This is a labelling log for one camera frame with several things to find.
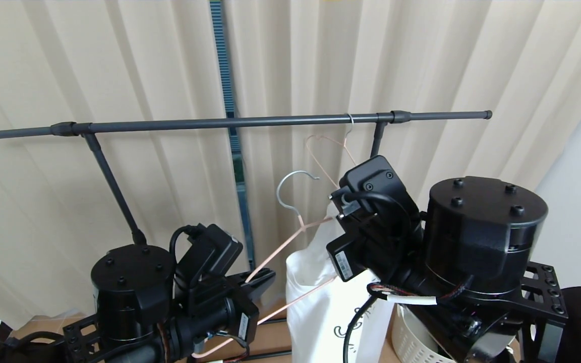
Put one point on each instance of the white shirt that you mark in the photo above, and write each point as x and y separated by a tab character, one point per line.
315	292

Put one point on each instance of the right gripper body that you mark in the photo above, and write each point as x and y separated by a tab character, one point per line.
386	252

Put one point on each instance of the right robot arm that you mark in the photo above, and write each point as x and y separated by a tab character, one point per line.
482	232

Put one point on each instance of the beige curtain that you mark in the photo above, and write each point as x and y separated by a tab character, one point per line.
421	55
43	75

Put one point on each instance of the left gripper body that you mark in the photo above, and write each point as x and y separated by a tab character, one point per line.
210	322

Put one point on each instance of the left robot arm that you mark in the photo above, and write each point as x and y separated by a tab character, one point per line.
129	287

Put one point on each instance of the black clothes rack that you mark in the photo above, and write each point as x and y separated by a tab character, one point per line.
169	124

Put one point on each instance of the window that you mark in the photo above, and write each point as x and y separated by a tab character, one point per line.
228	75

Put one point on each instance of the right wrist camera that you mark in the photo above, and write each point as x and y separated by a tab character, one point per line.
376	186

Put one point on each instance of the white laundry basket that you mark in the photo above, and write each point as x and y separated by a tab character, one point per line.
409	338

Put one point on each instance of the pink clothes hanger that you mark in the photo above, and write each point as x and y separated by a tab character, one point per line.
321	169
283	247

